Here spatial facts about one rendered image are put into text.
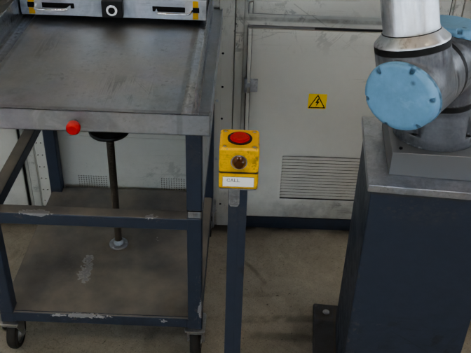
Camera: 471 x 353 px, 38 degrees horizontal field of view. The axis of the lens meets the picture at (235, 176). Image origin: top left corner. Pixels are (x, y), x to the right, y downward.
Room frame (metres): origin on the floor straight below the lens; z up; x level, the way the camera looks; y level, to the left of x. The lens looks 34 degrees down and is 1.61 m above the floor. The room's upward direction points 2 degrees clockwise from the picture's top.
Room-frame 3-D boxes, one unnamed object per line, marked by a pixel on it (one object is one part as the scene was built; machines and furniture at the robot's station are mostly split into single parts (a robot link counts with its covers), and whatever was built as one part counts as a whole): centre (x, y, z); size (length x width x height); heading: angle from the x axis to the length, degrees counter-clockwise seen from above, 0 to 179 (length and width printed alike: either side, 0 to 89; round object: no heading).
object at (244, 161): (1.16, -0.01, 0.87); 0.03 x 0.01 x 0.03; 90
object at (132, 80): (1.73, 0.37, 0.82); 0.68 x 0.62 x 0.06; 0
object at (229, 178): (1.20, -0.01, 0.85); 0.08 x 0.08 x 0.10; 0
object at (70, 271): (1.73, 0.37, 0.46); 0.64 x 0.58 x 0.66; 0
